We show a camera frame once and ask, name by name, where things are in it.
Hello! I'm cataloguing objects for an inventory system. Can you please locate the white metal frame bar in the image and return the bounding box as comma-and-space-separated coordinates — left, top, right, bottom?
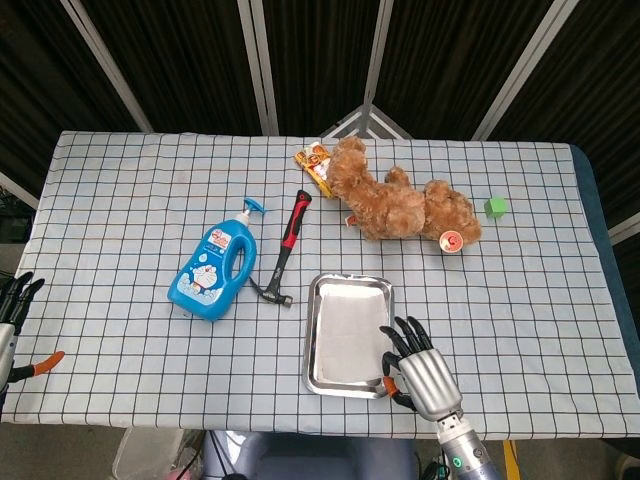
0, 171, 40, 210
607, 211, 640, 246

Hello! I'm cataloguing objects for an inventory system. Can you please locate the dark folding screen panel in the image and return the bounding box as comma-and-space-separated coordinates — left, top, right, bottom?
59, 0, 279, 136
237, 0, 396, 137
472, 0, 640, 236
362, 0, 571, 141
0, 0, 154, 201

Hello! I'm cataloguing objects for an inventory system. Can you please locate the blue cartoon detergent bottle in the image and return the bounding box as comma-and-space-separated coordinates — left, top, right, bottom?
166, 197, 269, 322

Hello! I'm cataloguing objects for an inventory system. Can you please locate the dark blue table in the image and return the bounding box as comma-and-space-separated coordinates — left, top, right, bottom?
569, 143, 640, 446

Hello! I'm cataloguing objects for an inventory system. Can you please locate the grey metal screen base frame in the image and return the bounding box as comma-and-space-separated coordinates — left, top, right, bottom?
319, 103, 414, 141

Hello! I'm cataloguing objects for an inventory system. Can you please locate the green cube block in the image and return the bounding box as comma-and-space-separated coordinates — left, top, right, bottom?
483, 196, 509, 220

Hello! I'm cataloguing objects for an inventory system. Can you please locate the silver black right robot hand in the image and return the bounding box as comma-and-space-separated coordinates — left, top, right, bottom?
379, 315, 464, 421

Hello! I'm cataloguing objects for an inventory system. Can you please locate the blue grey robot torso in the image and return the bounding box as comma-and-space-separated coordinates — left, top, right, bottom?
202, 429, 420, 480

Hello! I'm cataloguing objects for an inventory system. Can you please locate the stainless steel tray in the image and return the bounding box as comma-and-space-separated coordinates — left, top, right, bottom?
301, 272, 396, 400

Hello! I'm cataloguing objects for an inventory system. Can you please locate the black cable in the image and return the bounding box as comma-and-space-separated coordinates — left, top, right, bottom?
207, 430, 239, 480

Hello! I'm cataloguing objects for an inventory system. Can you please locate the yellow red snack package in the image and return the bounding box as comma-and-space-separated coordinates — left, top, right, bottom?
293, 141, 335, 199

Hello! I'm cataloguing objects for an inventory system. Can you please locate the brown plush toy dog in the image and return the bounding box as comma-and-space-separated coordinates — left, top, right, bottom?
325, 135, 483, 256

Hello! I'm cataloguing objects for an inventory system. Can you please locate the white checkered tablecloth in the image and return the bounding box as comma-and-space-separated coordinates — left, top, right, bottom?
0, 130, 640, 441

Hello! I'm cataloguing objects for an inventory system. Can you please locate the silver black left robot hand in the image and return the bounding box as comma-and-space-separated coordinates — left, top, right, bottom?
0, 272, 66, 396

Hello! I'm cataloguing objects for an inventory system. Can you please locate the red black claw hammer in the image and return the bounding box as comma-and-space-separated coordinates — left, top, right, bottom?
249, 189, 313, 307

